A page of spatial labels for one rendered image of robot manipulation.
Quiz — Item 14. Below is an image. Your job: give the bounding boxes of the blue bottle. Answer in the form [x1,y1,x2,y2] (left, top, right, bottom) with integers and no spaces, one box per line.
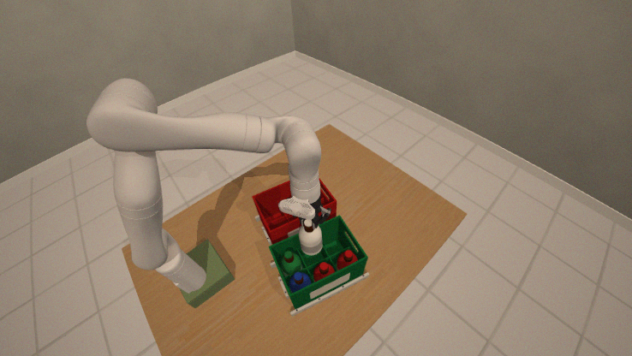
[289,272,312,293]

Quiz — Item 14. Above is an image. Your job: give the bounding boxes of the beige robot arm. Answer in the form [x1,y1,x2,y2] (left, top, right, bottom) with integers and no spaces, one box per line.
[86,78,321,294]

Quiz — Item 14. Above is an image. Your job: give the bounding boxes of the red crate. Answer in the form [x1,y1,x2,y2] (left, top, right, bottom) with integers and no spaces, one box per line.
[256,179,337,245]

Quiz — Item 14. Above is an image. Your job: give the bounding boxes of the green crate with dividers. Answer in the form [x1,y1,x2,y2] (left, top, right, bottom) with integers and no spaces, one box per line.
[272,215,368,308]

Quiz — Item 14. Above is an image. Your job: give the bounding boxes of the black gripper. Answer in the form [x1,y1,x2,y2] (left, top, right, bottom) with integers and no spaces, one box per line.
[299,195,331,229]

